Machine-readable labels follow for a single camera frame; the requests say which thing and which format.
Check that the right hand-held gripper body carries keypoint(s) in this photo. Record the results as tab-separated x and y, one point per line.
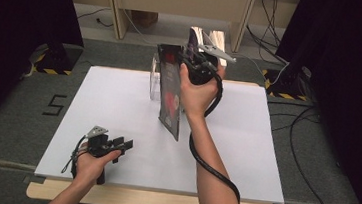
202	72

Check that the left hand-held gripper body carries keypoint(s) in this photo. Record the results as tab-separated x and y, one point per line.
99	146

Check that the white book with colourful pictures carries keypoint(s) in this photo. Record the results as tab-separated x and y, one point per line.
221	40

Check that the black magazine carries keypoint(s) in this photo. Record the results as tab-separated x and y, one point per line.
170	91

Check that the clear acrylic organizer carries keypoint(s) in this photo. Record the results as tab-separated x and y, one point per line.
153	86

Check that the person's left hand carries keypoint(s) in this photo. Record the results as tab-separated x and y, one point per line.
90	170

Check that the person's right hand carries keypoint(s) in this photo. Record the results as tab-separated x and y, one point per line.
197	98

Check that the beige wooden desk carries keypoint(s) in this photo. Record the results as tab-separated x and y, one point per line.
178	1

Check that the brown cardboard box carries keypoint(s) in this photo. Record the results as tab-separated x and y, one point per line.
145	18

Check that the stand base with striped tape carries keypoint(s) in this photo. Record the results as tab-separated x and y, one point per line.
284	83
57	60

